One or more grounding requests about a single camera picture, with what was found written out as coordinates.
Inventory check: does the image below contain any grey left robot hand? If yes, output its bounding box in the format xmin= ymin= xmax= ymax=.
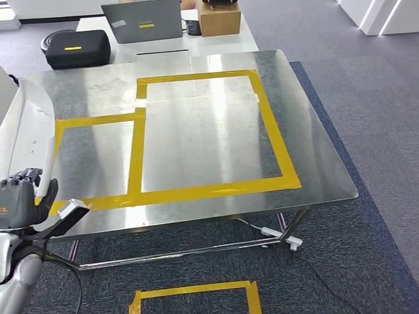
xmin=0 ymin=167 xmax=59 ymax=230

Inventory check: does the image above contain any white curved plastic part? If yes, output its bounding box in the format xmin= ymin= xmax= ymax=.
xmin=0 ymin=77 xmax=56 ymax=198

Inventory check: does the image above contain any steel workbench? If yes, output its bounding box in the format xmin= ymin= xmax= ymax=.
xmin=18 ymin=50 xmax=359 ymax=277

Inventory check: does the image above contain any table with white panel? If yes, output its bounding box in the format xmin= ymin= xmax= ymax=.
xmin=0 ymin=65 xmax=19 ymax=126

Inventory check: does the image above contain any black round stool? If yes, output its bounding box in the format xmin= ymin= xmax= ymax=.
xmin=40 ymin=29 xmax=76 ymax=55

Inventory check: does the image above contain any black chair back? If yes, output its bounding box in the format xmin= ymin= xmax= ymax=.
xmin=45 ymin=29 xmax=111 ymax=70

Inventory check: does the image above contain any grey laptop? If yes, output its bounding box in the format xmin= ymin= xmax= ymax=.
xmin=100 ymin=0 xmax=183 ymax=44

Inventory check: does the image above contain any dark phone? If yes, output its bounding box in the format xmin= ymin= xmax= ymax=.
xmin=186 ymin=19 xmax=202 ymax=37

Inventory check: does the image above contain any cardboard box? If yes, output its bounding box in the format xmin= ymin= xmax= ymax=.
xmin=196 ymin=0 xmax=242 ymax=38

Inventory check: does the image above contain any black device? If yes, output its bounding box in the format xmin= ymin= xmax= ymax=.
xmin=202 ymin=0 xmax=239 ymax=10

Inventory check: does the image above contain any white power strip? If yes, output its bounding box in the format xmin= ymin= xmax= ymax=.
xmin=260 ymin=226 xmax=303 ymax=253

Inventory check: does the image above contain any white plinth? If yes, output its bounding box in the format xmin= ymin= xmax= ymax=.
xmin=337 ymin=0 xmax=419 ymax=37

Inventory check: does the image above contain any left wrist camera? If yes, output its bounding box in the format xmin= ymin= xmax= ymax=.
xmin=56 ymin=198 xmax=90 ymax=237

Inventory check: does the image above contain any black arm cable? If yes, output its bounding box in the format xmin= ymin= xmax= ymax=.
xmin=42 ymin=255 xmax=83 ymax=314

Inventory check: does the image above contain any white power cable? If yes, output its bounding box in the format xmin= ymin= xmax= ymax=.
xmin=237 ymin=218 xmax=263 ymax=230

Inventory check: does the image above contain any black controller cable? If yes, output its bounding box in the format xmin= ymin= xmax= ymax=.
xmin=288 ymin=250 xmax=361 ymax=314

